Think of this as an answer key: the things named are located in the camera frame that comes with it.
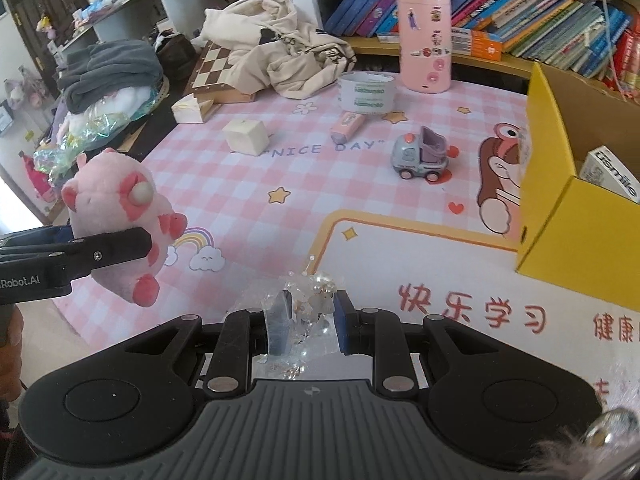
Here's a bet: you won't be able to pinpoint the dark brown bag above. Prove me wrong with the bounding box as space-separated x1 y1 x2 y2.
152 32 198 81

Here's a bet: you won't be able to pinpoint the iridescent plastic wrap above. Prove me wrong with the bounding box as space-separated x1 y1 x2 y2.
32 87 168 186

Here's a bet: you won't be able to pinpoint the white orange toothpaste box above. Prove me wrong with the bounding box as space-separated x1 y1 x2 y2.
579 146 640 205

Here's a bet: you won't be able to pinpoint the row of colourful books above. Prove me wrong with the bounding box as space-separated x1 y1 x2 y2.
320 0 640 91

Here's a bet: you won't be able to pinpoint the orange white carton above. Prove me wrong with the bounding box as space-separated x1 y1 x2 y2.
450 27 503 61

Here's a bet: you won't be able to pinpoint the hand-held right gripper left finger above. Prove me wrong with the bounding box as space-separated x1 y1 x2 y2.
122 290 296 395

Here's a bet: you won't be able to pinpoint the grey folded clothes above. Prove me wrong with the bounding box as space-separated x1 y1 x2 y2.
57 42 163 113

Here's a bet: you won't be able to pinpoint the wooden chessboard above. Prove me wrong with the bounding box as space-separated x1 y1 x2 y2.
184 42 258 105

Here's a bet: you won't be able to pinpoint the beige crumpled cloth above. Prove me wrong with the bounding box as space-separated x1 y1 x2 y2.
202 0 356 100

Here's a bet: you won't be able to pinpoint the pink plush pig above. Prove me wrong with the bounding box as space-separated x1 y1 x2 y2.
61 147 188 308

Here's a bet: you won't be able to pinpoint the clear tape roll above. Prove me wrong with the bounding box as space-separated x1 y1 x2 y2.
336 72 396 113

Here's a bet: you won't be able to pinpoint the grey fur pompom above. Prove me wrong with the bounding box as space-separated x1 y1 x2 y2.
535 406 640 480

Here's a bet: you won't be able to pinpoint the pink cylinder container with stickers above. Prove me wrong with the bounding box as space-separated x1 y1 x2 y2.
396 0 453 93

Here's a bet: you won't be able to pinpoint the pink eraser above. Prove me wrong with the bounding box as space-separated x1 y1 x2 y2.
330 111 366 143

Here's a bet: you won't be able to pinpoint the white side shelf with trinkets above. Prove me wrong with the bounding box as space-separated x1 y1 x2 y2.
47 0 301 68

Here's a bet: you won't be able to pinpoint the cream paper box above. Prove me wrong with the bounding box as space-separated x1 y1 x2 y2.
171 95 215 124

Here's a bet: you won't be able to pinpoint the yellow cardboard box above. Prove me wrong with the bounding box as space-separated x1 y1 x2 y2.
515 62 640 311

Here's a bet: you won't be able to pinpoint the white foam cube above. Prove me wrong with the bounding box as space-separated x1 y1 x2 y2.
222 119 268 156

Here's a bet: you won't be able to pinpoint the grey toy truck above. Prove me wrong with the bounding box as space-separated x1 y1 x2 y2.
390 126 448 183

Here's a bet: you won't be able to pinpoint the clear beaded hair clip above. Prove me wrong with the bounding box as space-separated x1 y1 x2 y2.
272 255 346 376

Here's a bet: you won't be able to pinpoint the pink checked desktop mat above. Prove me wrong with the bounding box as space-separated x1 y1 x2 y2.
65 67 640 411

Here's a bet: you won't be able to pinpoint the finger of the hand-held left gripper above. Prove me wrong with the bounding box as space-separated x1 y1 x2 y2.
69 229 152 278
0 224 76 253

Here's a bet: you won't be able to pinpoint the person's left hand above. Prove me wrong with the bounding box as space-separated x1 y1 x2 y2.
0 305 25 403

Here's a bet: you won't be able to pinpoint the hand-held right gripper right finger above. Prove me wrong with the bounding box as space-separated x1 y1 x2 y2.
334 290 503 396

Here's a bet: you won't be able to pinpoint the white hanging cable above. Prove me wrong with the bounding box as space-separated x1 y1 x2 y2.
590 0 623 86

